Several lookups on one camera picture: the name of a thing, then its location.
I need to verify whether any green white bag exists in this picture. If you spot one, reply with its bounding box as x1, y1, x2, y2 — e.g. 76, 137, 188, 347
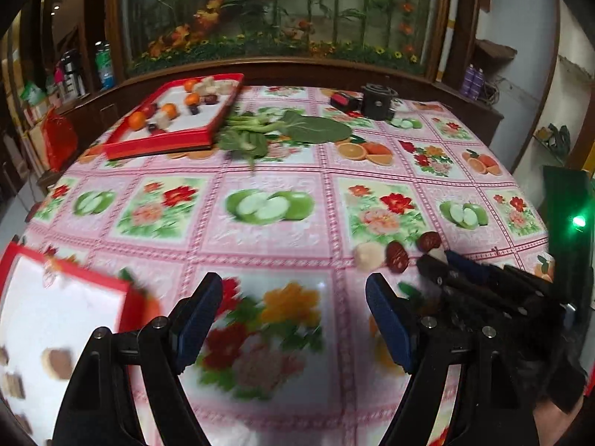
21, 83, 48, 106

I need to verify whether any green leafy vegetable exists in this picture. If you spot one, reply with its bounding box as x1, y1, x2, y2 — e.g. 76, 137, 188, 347
216, 109, 353, 171

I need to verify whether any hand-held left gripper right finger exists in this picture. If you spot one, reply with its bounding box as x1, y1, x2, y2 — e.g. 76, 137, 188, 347
365, 272, 540, 446

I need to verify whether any floral plastic tablecloth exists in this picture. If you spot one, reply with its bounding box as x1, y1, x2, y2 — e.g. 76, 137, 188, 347
25, 84, 557, 446

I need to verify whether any dark object on shelf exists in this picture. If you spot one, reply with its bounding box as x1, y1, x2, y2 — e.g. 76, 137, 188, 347
534, 124, 572, 154

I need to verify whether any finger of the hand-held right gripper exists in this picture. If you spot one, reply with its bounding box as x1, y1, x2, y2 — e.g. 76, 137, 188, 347
443, 250, 566, 308
415, 256, 545, 322

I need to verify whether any small red case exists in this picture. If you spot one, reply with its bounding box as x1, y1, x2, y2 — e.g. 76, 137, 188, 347
330, 93, 363, 112

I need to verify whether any black steel thermos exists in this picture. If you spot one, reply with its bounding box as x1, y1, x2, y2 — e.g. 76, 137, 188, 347
62, 50, 87, 100

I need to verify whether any person's right forearm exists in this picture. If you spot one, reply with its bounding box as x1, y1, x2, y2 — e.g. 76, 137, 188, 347
532, 396, 587, 446

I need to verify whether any green plastic bottle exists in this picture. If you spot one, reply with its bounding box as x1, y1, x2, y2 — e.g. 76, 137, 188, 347
95, 42, 116, 90

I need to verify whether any black cylindrical device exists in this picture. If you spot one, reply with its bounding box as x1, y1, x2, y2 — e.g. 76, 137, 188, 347
361, 84, 396, 121

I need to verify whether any red rimmed white tray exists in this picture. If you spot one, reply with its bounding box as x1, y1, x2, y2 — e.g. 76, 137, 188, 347
0, 242, 161, 446
102, 73, 245, 161

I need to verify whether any red plastic bag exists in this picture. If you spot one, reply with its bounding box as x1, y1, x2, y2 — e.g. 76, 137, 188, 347
42, 109, 78, 173

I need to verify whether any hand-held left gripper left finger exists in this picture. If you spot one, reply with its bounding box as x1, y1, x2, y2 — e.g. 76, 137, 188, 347
53, 272, 224, 446

